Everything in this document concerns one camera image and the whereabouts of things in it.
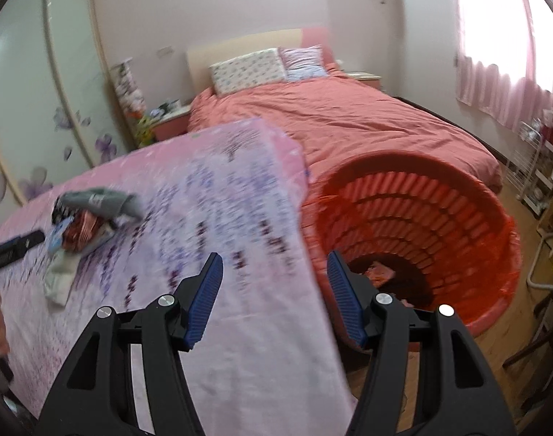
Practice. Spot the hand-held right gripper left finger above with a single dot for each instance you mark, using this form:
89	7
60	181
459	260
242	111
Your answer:
203	309

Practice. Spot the white wall switch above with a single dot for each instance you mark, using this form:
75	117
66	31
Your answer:
165	50

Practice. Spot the flower print sliding wardrobe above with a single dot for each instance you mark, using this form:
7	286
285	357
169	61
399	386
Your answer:
40	77

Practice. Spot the pink nightstand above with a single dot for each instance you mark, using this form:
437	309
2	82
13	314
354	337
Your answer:
367	79
172	127

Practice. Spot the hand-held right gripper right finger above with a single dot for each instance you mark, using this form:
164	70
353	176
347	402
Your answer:
346	304

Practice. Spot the bed with salmon cover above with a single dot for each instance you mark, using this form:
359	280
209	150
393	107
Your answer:
371	122

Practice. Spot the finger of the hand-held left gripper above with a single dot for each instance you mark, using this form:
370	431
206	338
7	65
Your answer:
17	247

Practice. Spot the grey cloth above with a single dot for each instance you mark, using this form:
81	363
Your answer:
103	200

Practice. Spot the beige pink headboard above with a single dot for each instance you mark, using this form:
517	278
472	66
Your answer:
240	43

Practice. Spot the red white snack wrapper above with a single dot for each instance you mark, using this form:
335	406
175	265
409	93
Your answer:
83	231

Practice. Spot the white metal tube frame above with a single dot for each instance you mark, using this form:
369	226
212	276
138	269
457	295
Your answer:
533	263

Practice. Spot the floral print pillow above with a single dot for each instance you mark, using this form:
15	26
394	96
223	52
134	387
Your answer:
249	70

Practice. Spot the dark wooden chair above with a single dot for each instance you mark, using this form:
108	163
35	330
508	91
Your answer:
544	327

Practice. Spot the green plush toy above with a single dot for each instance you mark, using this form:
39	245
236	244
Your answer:
144	129

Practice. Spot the orange plastic laundry basket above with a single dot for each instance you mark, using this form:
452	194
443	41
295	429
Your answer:
481	324

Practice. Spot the pink floral tablecloth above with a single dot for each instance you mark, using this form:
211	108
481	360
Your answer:
258	327

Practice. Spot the light blue packet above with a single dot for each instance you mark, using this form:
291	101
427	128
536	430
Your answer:
57	236

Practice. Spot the pink striped pillow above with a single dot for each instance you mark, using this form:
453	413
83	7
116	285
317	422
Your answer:
303	61

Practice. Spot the pink curtain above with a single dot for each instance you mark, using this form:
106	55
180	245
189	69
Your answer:
549	100
481	81

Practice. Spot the pale green paper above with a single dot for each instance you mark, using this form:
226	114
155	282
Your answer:
60	281

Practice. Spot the clear tube of plush toys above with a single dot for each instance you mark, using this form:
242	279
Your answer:
128	86

